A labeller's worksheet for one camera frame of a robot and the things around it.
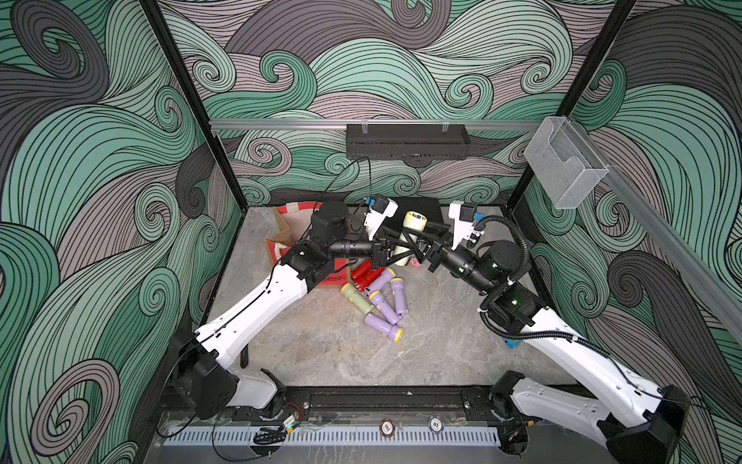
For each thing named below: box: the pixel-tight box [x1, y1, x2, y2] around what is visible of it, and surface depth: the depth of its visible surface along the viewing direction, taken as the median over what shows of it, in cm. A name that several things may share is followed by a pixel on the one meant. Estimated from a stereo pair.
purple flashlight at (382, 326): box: [364, 313, 404, 344], surface depth 87 cm
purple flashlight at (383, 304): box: [365, 286, 402, 326], surface depth 91 cm
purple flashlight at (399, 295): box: [390, 276, 409, 316], surface depth 94 cm
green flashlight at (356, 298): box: [340, 282, 375, 316], surface depth 92 cm
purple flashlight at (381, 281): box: [365, 266, 397, 297], surface depth 97 cm
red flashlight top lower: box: [353, 266, 385, 292], surface depth 97 cm
